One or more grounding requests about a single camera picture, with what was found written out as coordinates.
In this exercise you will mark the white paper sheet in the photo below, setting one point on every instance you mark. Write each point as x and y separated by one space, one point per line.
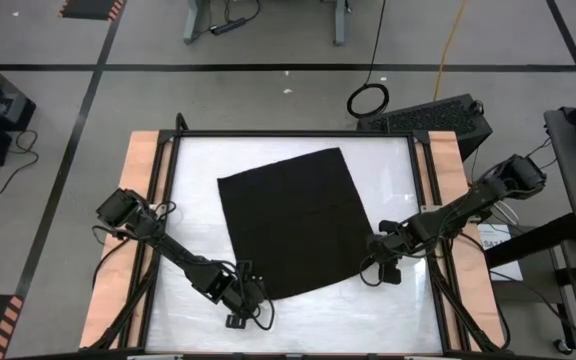
508 265

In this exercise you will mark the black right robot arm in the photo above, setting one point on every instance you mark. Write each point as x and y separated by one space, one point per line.
468 202

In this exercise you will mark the black towel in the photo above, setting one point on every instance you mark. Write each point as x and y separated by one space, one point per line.
293 220

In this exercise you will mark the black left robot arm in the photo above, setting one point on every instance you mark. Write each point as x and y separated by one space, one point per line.
178 252

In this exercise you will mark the black desk foot bar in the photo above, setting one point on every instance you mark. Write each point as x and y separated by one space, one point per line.
533 240

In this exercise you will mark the light wooden side board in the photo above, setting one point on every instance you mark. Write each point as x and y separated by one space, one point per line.
138 160
445 160

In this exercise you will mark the silver metal bracket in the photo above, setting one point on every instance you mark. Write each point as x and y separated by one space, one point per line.
429 212

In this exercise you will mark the black computer tower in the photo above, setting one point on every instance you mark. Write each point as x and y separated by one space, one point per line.
428 120

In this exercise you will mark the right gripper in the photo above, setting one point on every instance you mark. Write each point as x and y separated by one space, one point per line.
393 245

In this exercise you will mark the grey desk leg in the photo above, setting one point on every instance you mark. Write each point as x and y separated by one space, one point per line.
194 25
339 25

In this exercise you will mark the black curved corner bracket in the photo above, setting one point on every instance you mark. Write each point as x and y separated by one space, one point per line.
181 124

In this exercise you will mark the black metal table frame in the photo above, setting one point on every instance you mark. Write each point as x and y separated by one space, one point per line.
293 133

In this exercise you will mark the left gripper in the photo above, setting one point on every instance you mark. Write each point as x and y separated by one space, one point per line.
245 296

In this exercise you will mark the black power strip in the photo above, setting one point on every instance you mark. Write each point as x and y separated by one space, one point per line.
228 26

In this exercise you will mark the black caster wheel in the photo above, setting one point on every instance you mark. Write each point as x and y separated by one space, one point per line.
563 346

